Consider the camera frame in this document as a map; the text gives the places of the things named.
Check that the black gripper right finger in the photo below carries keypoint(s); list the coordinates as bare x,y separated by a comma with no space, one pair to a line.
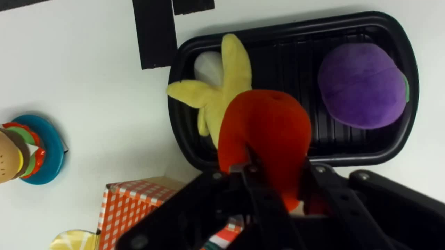
380,213

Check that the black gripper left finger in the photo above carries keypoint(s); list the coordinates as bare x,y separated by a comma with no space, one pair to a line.
209,217

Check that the red plush apple toy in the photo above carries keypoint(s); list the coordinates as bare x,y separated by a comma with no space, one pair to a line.
265,130

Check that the purple plush plum toy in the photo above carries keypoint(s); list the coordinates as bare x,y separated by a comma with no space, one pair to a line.
362,85

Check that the yellow plush banana toy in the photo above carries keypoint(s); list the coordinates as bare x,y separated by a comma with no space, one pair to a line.
231,70

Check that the orange checkered basket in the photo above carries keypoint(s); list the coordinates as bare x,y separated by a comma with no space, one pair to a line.
126,209

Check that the black plastic tray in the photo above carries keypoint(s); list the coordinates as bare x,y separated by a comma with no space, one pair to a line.
297,65

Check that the blue round plate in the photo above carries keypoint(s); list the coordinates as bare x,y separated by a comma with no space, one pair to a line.
53,148

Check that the long black tape strip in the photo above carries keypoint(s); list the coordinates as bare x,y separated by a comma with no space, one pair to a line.
155,33

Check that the short black tape strip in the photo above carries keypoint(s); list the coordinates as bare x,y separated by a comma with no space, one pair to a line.
192,6

